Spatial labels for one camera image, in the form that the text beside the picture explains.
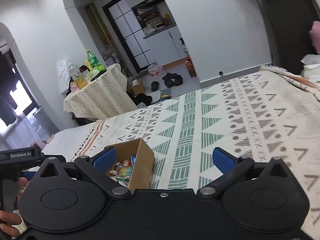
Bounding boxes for pile of black shoes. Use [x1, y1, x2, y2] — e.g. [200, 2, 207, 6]
[162, 73, 183, 88]

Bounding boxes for red brown bottle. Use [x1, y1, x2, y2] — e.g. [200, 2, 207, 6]
[185, 57, 197, 77]

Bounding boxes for green tissue pack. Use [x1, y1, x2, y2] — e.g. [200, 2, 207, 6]
[89, 65, 106, 78]

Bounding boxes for black shoe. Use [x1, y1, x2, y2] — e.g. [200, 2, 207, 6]
[151, 81, 159, 92]

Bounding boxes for green soda bottle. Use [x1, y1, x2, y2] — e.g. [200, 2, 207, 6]
[86, 50, 100, 69]

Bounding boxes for pink water bottle pack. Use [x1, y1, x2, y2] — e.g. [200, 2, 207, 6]
[148, 63, 164, 77]

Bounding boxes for small blue green packet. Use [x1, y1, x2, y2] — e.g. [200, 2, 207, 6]
[131, 155, 136, 166]

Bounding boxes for patterned bed blanket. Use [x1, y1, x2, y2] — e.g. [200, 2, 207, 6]
[75, 66, 319, 239]

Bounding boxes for person's left hand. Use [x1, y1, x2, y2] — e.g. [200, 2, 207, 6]
[0, 177, 28, 239]

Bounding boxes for white kitchen cabinet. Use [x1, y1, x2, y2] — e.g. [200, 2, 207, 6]
[144, 26, 186, 66]

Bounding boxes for brown cardboard box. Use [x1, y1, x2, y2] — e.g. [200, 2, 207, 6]
[111, 138, 155, 193]

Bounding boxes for polka dot tablecloth table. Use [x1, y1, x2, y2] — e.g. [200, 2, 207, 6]
[63, 63, 137, 120]

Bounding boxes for pink pillow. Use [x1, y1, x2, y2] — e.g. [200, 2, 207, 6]
[309, 21, 320, 54]

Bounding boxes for white bed sheet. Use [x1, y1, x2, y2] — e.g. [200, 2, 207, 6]
[42, 123, 95, 160]

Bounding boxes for white partition board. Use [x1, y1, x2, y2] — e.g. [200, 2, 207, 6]
[165, 0, 271, 83]

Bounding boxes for yellow liquid plastic bottle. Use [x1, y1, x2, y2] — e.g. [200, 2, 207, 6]
[68, 62, 88, 90]

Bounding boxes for black chair back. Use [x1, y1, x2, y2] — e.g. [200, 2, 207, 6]
[258, 0, 319, 74]

